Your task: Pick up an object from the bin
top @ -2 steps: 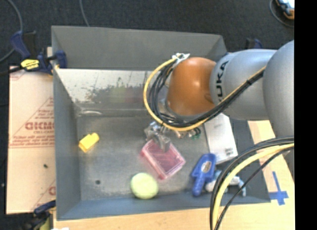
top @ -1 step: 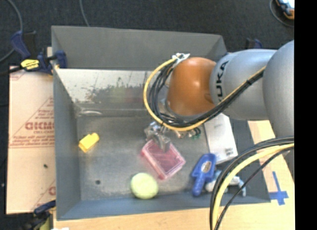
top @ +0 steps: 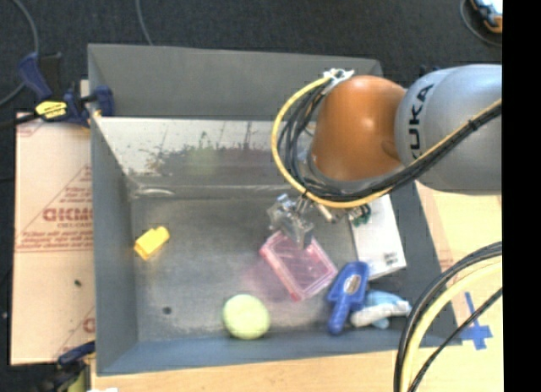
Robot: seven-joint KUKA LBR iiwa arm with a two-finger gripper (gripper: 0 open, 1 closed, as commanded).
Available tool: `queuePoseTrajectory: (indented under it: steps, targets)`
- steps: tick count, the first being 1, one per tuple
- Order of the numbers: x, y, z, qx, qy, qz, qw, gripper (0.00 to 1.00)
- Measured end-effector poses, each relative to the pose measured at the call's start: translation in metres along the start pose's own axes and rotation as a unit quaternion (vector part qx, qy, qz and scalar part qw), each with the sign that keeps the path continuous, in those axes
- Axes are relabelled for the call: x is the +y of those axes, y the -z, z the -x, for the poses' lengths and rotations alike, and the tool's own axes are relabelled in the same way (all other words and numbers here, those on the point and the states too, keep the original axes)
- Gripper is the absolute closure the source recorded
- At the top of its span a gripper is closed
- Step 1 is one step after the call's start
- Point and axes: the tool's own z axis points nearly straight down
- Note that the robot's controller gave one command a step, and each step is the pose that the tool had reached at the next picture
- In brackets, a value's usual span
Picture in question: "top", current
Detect blue plastic tool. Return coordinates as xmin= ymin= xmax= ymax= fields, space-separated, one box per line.
xmin=325 ymin=260 xmax=371 ymax=336

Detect pink clear plastic box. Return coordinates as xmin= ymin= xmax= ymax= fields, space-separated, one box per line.
xmin=259 ymin=229 xmax=339 ymax=302

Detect white flat box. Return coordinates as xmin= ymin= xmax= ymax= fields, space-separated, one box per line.
xmin=348 ymin=193 xmax=408 ymax=281

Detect grey metal bin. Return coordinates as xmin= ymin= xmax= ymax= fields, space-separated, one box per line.
xmin=87 ymin=42 xmax=462 ymax=377

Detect light blue and white toy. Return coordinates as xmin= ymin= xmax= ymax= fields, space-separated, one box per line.
xmin=349 ymin=290 xmax=413 ymax=330

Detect pale green ball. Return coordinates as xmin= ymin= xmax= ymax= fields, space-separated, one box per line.
xmin=221 ymin=293 xmax=271 ymax=340

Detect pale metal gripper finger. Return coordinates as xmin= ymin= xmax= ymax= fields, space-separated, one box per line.
xmin=266 ymin=193 xmax=298 ymax=231
xmin=287 ymin=214 xmax=316 ymax=251

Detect yellow toy block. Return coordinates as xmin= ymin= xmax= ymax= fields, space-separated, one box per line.
xmin=134 ymin=225 xmax=172 ymax=261

